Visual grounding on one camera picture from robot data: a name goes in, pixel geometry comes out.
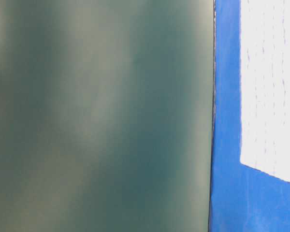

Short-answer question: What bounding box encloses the white blue-striped towel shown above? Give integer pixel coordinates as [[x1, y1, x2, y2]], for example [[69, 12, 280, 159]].
[[240, 0, 290, 182]]

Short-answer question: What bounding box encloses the blue table cloth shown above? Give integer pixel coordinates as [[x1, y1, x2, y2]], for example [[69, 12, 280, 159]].
[[209, 0, 290, 232]]

